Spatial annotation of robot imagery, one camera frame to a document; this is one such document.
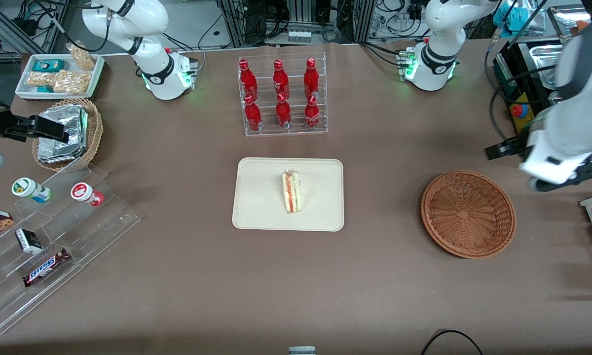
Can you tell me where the green lid yogurt cup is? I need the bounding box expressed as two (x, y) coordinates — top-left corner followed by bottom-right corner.
(11, 177), (52, 204)

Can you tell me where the snickers chocolate bar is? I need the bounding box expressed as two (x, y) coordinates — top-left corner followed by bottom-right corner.
(22, 248), (71, 287)

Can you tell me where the clear bag of peanut bars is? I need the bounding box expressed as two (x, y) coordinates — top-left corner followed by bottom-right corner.
(27, 71), (60, 88)

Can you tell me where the deep tan wicker basket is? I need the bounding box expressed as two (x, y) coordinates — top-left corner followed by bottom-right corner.
(32, 98), (104, 172)

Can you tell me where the clear acrylic bottle rack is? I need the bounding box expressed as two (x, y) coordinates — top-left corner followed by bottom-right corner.
(237, 52), (328, 137)

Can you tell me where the small black white box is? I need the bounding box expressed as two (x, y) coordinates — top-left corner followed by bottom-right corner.
(15, 228), (43, 255)

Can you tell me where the black cable loop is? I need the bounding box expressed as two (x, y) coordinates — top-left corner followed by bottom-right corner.
(420, 329), (484, 355)

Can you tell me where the silver foil package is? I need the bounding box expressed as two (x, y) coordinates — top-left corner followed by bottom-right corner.
(38, 105), (88, 148)
(37, 138), (83, 163)

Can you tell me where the round brown wicker basket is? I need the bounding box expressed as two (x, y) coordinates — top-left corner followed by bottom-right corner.
(420, 170), (517, 259)

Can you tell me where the clear acrylic stepped shelf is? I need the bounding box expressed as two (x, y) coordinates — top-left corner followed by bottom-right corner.
(0, 163), (142, 336)

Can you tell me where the red lid yogurt cup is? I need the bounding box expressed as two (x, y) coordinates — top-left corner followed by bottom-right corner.
(71, 182), (105, 207)

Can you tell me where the clear bag of crackers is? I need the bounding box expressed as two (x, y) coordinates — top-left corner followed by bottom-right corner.
(67, 42), (96, 71)

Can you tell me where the beige plastic tray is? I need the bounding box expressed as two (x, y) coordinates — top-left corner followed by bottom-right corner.
(232, 157), (344, 232)

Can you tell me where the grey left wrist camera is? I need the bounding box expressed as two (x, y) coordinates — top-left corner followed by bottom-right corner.
(528, 157), (592, 193)

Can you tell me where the teal snack box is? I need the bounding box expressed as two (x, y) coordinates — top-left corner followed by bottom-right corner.
(33, 59), (66, 73)

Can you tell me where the black yellow warmer cabinet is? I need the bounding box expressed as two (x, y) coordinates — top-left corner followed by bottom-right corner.
(493, 5), (592, 163)

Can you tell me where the red cola bottle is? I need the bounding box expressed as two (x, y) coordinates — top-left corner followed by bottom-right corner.
(272, 59), (290, 101)
(303, 58), (320, 99)
(239, 59), (258, 102)
(304, 95), (321, 131)
(244, 95), (263, 132)
(275, 93), (292, 130)

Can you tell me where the triangle sandwich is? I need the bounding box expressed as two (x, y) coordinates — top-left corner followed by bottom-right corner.
(282, 169), (303, 214)

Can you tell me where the white rectangular snack tray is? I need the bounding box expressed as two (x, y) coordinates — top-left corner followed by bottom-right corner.
(15, 53), (105, 99)

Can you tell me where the large clear peanut snack bag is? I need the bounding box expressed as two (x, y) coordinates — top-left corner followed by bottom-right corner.
(53, 70), (92, 94)

